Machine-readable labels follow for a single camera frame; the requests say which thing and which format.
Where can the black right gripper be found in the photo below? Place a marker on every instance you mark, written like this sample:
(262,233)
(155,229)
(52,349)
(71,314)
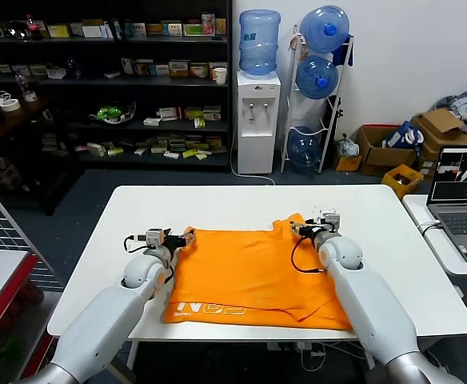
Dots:
(313,232)

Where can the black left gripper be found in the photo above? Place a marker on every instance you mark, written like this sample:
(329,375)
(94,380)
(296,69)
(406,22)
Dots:
(173,242)

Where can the orange t-shirt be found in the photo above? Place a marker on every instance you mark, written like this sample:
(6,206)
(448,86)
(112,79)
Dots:
(241,276)

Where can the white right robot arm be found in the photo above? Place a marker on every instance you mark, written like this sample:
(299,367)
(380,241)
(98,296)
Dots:
(369,304)

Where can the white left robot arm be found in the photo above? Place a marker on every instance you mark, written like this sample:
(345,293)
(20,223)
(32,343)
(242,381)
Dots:
(105,320)

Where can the white work table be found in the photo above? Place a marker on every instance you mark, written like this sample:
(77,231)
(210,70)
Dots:
(137,208)

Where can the small cardboard box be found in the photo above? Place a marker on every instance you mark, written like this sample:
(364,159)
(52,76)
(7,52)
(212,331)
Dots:
(348,163)

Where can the white water dispenser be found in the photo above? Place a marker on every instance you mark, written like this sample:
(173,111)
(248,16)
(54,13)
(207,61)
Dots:
(257,150)

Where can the crumpled clear plastic bag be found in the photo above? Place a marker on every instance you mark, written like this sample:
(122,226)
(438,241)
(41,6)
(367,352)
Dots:
(348,146)

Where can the yellow plastic bin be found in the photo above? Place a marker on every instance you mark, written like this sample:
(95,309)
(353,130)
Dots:
(392,185)

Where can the open cardboard box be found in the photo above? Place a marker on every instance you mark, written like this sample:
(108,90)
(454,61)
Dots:
(378,154)

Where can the white metal jug rack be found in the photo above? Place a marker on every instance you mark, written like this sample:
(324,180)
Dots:
(287,118)

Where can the small green box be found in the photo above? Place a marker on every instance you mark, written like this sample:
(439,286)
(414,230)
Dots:
(199,123)

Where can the black slim stand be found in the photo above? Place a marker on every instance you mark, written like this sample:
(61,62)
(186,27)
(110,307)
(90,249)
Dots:
(336,114)

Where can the white power strip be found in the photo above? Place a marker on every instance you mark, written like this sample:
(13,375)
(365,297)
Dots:
(281,346)

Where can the small flat white box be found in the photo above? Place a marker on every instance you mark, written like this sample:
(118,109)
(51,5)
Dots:
(152,122)

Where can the white box with red stripe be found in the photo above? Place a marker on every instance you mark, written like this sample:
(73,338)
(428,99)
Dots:
(170,114)

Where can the white side table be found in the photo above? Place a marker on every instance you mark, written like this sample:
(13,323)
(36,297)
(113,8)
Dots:
(437,256)

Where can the glass bowl with green items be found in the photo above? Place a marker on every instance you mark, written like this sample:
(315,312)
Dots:
(111,113)

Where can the grey open laptop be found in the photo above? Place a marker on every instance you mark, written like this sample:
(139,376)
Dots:
(457,222)

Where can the black shelving unit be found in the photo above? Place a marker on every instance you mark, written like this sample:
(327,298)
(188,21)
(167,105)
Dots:
(137,82)

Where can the white paper cup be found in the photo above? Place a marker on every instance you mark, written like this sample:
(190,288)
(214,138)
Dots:
(220,76)

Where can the red and white box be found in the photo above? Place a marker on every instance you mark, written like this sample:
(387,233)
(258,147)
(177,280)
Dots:
(198,70)

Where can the orange and white box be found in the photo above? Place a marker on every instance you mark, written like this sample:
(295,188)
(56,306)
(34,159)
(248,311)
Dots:
(178,69)

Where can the large flapped cardboard box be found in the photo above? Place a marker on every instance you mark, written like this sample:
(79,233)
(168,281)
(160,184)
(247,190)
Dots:
(438,122)

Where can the dark blue hanging cloth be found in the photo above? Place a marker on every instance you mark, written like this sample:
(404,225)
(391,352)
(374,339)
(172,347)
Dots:
(340,57)

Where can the labelled blue water jug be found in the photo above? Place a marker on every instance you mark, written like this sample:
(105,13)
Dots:
(258,50)

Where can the dark blue bottle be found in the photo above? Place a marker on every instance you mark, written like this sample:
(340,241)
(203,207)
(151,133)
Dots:
(73,69)

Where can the green and white box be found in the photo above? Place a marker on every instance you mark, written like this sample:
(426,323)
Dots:
(192,30)

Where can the brown wooden table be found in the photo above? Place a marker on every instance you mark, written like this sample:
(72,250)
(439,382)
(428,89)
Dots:
(17,114)

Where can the small white cup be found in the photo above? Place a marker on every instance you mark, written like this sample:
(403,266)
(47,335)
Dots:
(30,97)

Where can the yellow upright box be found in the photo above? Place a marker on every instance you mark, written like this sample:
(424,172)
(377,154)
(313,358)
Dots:
(220,26)

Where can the pink printed box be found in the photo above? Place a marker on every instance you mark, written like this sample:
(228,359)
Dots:
(207,25)

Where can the white tape roll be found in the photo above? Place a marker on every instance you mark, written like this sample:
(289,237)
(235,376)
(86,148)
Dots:
(9,105)

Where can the plain white box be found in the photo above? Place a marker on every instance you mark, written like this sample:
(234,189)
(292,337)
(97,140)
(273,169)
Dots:
(94,32)

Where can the clear plastic bottle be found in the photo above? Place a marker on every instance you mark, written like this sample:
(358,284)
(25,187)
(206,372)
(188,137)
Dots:
(22,82)

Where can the yellow-green flat box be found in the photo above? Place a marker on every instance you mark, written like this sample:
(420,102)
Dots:
(58,31)

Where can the cola bottle with red cap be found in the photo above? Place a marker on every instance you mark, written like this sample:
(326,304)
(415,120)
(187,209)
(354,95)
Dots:
(33,29)

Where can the shiny round bowl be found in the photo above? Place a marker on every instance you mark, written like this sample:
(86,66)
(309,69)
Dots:
(19,30)

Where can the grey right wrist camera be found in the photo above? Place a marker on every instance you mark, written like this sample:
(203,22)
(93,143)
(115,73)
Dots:
(330,222)

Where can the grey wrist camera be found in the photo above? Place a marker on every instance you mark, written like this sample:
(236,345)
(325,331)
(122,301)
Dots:
(330,222)
(154,237)

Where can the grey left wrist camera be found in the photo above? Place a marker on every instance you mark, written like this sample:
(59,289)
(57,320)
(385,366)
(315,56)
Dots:
(154,237)

